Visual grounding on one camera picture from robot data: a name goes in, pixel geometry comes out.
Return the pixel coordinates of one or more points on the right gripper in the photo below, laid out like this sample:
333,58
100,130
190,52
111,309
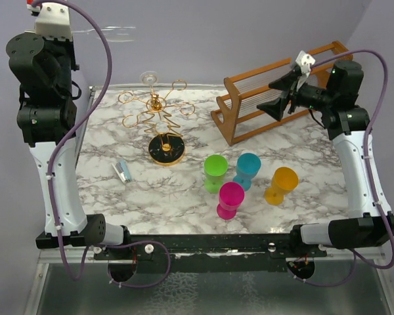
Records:
276,107

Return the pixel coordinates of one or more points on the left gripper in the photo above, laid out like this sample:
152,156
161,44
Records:
66,44

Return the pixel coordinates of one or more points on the clear wine glass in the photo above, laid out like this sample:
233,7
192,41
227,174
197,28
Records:
113,34
149,78

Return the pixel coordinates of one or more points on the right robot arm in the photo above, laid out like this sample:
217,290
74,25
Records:
370,222

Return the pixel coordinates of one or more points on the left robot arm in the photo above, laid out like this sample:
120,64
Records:
47,119

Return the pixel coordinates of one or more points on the wooden rack with clear rods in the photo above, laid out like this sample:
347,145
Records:
244,92

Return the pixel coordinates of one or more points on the teal plastic goblet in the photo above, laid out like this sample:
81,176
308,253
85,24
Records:
247,167

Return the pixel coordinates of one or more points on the orange plastic goblet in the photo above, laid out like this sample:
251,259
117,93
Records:
284,181

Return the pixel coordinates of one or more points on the green plastic goblet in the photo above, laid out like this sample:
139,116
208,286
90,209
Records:
215,169

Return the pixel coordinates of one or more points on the pink plastic goblet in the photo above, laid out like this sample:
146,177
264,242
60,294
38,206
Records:
231,196

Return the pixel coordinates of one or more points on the light blue stapler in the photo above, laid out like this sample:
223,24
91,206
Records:
122,171

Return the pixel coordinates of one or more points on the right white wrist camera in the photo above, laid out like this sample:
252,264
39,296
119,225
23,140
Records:
305,61

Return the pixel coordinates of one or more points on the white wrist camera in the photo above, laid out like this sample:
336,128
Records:
52,21
305,61

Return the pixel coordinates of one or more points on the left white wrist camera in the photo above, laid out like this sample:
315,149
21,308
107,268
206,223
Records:
52,21

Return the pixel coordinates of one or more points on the gold wire wine glass rack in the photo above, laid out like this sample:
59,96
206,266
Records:
167,147

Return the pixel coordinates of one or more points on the black base frame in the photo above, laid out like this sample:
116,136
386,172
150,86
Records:
200,253

